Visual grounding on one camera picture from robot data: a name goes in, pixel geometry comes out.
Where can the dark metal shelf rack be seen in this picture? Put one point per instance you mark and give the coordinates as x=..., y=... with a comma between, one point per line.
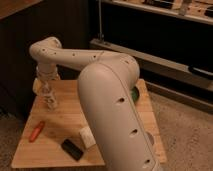
x=175, y=55

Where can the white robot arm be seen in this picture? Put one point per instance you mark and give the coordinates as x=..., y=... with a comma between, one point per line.
x=104, y=88

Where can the wooden cabinet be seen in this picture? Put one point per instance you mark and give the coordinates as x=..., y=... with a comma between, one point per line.
x=37, y=27

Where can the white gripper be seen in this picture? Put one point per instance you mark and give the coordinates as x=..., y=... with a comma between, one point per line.
x=43, y=77

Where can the clear plastic bottle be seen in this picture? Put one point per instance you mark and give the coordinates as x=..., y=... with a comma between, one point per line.
x=49, y=96

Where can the green bowl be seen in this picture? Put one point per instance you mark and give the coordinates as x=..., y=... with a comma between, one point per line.
x=135, y=94

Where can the black rectangular box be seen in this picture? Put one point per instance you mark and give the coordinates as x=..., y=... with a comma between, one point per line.
x=72, y=149

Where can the translucent plastic cup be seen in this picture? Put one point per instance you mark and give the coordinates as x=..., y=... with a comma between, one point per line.
x=150, y=138

